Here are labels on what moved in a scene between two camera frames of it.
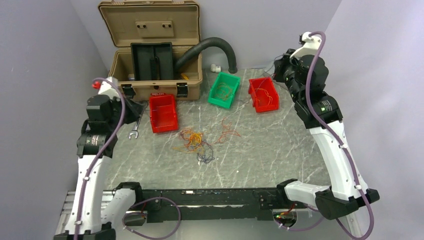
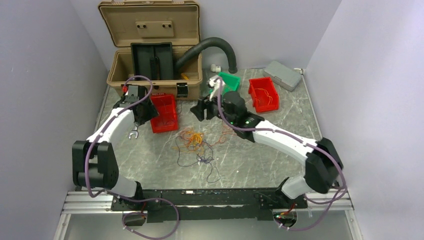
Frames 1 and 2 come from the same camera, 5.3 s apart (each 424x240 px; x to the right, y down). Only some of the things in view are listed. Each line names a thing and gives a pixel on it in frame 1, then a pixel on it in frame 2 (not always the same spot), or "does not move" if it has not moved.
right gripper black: (280, 64) -> (204, 103)
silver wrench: (135, 131) does not move
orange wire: (268, 96) does not move
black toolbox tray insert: (152, 61) does not move
